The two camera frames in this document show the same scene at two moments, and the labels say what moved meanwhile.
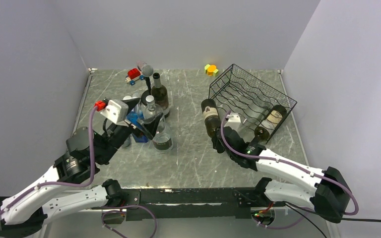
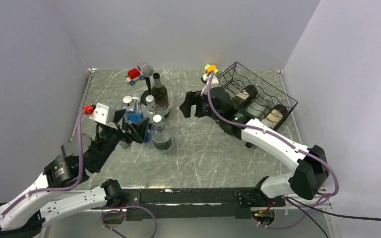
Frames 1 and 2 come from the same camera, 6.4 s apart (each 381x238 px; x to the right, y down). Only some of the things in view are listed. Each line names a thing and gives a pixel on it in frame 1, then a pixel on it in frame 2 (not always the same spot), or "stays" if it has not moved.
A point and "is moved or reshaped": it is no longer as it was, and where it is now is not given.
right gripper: [217, 142] to [192, 98]
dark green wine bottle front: [263, 132] stays
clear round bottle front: [162, 141] stays
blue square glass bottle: [135, 115] stays
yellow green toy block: [211, 70] stays
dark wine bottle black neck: [211, 115] is moved or reshaped
